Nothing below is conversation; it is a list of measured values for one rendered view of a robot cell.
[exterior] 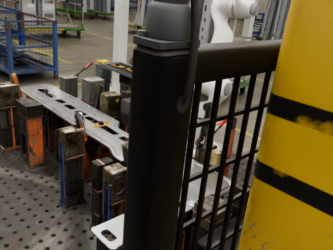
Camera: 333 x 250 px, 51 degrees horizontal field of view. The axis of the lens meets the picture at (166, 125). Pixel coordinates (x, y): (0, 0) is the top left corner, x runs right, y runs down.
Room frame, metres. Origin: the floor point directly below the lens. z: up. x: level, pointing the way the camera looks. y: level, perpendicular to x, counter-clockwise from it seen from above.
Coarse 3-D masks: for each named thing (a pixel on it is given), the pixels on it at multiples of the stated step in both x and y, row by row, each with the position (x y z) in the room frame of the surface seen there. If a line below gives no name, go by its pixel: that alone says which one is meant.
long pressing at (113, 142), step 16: (32, 96) 1.71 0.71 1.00; (48, 96) 1.72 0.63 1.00; (64, 96) 1.75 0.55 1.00; (64, 112) 1.52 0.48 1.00; (96, 112) 1.56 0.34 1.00; (96, 128) 1.36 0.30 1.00; (112, 128) 1.38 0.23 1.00; (112, 144) 1.22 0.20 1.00; (192, 160) 1.14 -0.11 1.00; (208, 176) 1.04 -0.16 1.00; (224, 176) 1.05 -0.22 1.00; (192, 192) 0.93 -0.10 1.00; (208, 192) 0.94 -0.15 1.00; (224, 192) 0.96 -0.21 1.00
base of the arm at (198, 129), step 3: (198, 120) 1.66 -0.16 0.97; (201, 126) 1.65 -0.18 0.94; (198, 129) 1.66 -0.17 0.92; (198, 132) 1.66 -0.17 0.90; (195, 135) 1.67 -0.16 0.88; (198, 135) 1.66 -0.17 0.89; (195, 138) 1.67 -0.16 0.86; (213, 141) 1.69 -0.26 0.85; (195, 144) 1.67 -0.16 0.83; (216, 144) 1.75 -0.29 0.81; (186, 147) 1.69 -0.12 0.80; (195, 147) 1.67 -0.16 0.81; (219, 147) 1.72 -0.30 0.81; (195, 150) 1.66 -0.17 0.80
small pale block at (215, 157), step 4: (212, 152) 1.11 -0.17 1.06; (216, 152) 1.10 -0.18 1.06; (220, 152) 1.11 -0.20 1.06; (212, 156) 1.10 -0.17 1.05; (216, 156) 1.09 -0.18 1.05; (220, 156) 1.10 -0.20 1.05; (212, 160) 1.10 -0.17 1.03; (216, 160) 1.09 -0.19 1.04; (220, 160) 1.10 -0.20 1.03; (212, 164) 1.10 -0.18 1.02
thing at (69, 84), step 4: (60, 76) 1.92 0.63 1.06; (64, 76) 1.93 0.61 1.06; (68, 76) 1.95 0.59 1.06; (72, 76) 1.94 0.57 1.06; (76, 76) 1.95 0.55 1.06; (60, 80) 1.92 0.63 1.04; (64, 80) 1.89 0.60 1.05; (68, 80) 1.90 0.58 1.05; (72, 80) 1.92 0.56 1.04; (76, 80) 1.94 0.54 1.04; (60, 84) 1.92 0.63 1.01; (64, 84) 1.89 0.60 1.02; (68, 84) 1.90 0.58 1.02; (72, 84) 1.92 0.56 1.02; (76, 84) 1.94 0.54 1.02; (60, 88) 1.92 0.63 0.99; (64, 88) 1.89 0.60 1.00; (68, 88) 1.90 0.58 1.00; (72, 88) 1.92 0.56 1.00; (76, 88) 1.94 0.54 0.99; (68, 92) 1.90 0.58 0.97; (72, 92) 1.92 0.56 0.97; (76, 92) 1.94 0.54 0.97; (76, 96) 1.94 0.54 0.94; (72, 108) 1.93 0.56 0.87
